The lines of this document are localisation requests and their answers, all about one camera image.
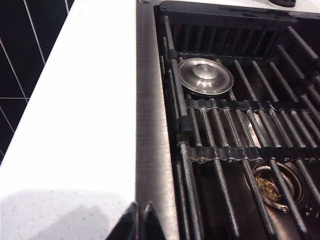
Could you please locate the black slatted sink basket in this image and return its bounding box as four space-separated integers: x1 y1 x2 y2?
158 0 298 60

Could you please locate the steel drain strainer basket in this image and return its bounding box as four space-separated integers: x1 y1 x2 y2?
252 162 305 213

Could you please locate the round steel sink stopper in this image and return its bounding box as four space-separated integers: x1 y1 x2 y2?
178 57 235 97

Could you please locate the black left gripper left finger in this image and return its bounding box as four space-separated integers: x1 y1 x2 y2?
106 201 140 240

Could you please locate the black roll-up drying rack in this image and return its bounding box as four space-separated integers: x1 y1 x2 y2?
159 14 320 240

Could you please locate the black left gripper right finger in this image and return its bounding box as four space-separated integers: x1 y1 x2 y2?
143 201 167 240

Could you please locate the dark metal kitchen faucet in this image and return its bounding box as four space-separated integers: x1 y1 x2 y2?
268 0 297 8

